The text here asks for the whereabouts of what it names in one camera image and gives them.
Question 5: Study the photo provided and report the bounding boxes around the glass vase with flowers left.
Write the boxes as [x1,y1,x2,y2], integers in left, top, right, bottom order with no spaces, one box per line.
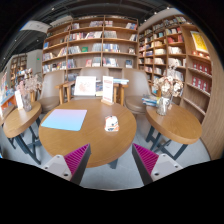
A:
[16,68,42,112]

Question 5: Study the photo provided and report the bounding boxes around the wooden centre bookshelf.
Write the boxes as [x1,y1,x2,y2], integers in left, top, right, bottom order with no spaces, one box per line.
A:
[42,15,139,77]

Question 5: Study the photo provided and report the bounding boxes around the stack of books on chair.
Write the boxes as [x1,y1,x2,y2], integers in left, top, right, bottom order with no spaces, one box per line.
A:
[142,95,159,107]

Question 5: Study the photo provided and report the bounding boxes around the wooden right bookshelf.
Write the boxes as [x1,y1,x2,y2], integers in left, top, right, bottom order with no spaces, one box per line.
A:
[137,14,214,124]

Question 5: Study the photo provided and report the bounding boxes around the round wooden centre table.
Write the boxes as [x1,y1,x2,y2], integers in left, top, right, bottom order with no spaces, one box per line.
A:
[39,99,137,168]

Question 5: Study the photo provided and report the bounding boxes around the glass vase with flowers right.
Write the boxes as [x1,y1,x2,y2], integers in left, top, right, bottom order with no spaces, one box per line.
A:
[153,65,183,116]

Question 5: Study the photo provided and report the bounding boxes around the white picture board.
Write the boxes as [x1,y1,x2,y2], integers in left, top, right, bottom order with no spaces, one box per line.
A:
[74,76,96,96]

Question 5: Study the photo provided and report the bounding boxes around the beige armchair right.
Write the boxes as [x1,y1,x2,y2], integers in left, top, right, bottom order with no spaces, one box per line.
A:
[123,68,154,116]

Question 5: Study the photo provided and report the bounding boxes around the small white card left table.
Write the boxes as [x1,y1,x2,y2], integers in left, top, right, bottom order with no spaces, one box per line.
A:
[15,90,23,110]

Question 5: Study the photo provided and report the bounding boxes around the white standing sign card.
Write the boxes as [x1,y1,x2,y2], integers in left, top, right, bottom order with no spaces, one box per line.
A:
[101,76,113,105]

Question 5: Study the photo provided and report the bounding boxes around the round wooden left table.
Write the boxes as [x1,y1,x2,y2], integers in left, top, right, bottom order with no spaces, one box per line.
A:
[3,101,42,164]

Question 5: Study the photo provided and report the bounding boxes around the beige armchair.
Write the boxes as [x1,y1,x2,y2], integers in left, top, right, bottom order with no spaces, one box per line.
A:
[38,70,65,113]
[123,68,154,116]

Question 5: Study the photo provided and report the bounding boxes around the distant left bookshelf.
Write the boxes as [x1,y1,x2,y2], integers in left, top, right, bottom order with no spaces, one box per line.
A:
[10,53,27,88]

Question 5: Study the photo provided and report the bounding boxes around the beige armchair left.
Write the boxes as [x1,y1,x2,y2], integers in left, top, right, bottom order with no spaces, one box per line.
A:
[38,70,65,113]

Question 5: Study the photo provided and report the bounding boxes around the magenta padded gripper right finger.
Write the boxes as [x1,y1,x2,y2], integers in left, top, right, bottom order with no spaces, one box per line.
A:
[132,143,182,185]

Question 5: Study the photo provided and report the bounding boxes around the wooden bookshelf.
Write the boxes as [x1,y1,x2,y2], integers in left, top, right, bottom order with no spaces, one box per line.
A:
[42,15,139,77]
[137,14,214,124]

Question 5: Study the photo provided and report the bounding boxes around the wooden chair with armrests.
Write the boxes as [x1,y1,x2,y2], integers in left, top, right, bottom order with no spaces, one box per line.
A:
[56,67,128,105]

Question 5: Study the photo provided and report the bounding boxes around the round wooden right table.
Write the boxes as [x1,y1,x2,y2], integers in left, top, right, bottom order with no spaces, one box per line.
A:
[146,104,202,160]

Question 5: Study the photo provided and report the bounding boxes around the round wooden table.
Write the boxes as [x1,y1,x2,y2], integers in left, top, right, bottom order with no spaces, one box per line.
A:
[3,101,42,164]
[39,99,137,168]
[146,104,202,160]

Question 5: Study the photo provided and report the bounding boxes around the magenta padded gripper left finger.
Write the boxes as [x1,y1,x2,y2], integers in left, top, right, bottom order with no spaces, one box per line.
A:
[42,144,91,185]

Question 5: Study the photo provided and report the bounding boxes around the yellow poster on shelf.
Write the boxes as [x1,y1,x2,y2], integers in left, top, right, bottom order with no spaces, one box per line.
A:
[191,31,208,53]

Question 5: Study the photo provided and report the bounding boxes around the light blue mouse pad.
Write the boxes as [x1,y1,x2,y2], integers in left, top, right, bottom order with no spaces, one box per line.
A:
[41,109,87,131]

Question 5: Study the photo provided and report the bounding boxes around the white orange computer mouse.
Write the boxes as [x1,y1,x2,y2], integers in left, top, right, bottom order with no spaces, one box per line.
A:
[104,116,119,132]

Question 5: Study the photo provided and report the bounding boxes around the glass vase with flowers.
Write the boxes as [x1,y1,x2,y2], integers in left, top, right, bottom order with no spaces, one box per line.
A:
[153,65,183,116]
[16,68,42,112]

